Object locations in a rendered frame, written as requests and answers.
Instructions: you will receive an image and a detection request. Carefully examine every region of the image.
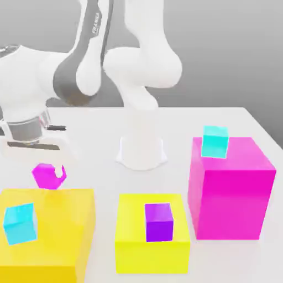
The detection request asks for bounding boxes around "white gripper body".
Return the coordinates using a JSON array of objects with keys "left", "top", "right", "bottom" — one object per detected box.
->
[{"left": 0, "top": 135, "right": 77, "bottom": 164}]

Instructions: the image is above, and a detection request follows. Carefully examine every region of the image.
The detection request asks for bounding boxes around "small magenta cube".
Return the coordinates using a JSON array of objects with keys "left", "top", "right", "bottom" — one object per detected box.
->
[{"left": 31, "top": 163, "right": 67, "bottom": 191}]

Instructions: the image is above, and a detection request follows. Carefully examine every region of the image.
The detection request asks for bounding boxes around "small cyan cube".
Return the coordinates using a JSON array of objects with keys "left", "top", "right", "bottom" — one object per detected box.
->
[{"left": 3, "top": 202, "right": 38, "bottom": 247}]

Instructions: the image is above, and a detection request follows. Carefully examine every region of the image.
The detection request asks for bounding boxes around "small purple cube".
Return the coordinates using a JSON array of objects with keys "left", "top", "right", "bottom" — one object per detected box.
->
[{"left": 144, "top": 202, "right": 175, "bottom": 243}]

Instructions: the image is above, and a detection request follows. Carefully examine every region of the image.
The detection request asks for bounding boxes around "small turquoise cube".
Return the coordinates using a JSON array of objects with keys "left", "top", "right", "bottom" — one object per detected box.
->
[{"left": 201, "top": 125, "right": 229, "bottom": 160}]

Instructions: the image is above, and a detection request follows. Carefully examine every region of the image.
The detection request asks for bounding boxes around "large orange box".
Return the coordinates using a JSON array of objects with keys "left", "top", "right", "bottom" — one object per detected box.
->
[{"left": 0, "top": 187, "right": 96, "bottom": 283}]

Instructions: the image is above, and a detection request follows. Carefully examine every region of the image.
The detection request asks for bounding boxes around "large yellow box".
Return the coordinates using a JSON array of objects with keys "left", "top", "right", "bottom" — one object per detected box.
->
[{"left": 114, "top": 193, "right": 191, "bottom": 275}]

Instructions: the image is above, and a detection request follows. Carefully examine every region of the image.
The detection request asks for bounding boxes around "large magenta box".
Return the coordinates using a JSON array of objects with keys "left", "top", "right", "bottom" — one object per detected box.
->
[{"left": 187, "top": 136, "right": 277, "bottom": 241}]

